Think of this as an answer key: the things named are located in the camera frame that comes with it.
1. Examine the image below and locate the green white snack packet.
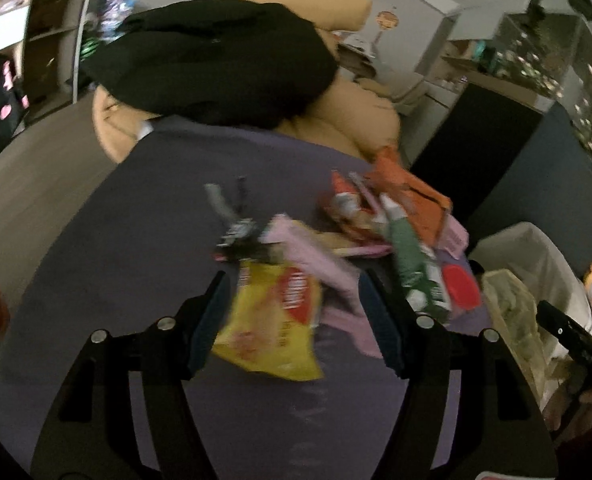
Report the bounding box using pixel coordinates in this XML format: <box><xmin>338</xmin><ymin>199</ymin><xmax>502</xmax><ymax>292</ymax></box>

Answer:
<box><xmin>379</xmin><ymin>193</ymin><xmax>452</xmax><ymax>324</ymax></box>

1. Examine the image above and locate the pink plastic wrapper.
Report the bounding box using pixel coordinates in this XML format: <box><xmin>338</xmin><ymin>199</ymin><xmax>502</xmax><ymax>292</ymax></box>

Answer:
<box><xmin>260</xmin><ymin>214</ymin><xmax>383</xmax><ymax>359</ymax></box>

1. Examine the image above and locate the yellow red snack bag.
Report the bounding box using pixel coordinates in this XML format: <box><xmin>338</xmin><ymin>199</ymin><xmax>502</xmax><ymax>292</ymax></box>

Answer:
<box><xmin>212</xmin><ymin>261</ymin><xmax>323</xmax><ymax>382</ymax></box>

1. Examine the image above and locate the orange snack bag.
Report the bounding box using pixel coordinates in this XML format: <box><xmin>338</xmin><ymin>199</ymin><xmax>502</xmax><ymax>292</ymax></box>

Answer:
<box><xmin>366</xmin><ymin>146</ymin><xmax>452</xmax><ymax>247</ymax></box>

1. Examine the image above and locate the red brown snack wrapper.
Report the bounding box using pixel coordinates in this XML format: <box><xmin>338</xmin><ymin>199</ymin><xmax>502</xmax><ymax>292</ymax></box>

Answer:
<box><xmin>317</xmin><ymin>170</ymin><xmax>386</xmax><ymax>246</ymax></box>

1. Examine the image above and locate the red pink plastic cup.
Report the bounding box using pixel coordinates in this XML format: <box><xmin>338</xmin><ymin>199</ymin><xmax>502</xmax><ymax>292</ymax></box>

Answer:
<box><xmin>441</xmin><ymin>263</ymin><xmax>482</xmax><ymax>312</ymax></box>

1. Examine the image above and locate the purple table cloth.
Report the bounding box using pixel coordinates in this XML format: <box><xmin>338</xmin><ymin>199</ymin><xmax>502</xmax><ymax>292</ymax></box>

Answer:
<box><xmin>0</xmin><ymin>114</ymin><xmax>498</xmax><ymax>480</ymax></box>

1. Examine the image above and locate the glass fish tank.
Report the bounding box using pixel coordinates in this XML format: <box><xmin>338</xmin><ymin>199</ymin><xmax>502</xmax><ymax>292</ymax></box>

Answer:
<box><xmin>490</xmin><ymin>13</ymin><xmax>592</xmax><ymax>155</ymax></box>

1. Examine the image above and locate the white refrigerator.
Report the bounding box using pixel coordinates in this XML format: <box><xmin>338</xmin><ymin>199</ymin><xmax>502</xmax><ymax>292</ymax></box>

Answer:
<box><xmin>361</xmin><ymin>0</ymin><xmax>458</xmax><ymax>74</ymax></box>

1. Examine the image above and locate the black jacket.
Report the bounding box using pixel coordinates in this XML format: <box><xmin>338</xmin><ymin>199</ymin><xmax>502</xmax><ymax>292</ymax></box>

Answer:
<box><xmin>81</xmin><ymin>0</ymin><xmax>337</xmax><ymax>130</ymax></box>

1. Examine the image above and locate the wooden shelf unit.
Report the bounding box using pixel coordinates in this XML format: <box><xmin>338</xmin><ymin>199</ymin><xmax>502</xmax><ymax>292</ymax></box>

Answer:
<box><xmin>18</xmin><ymin>0</ymin><xmax>91</xmax><ymax>125</ymax></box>

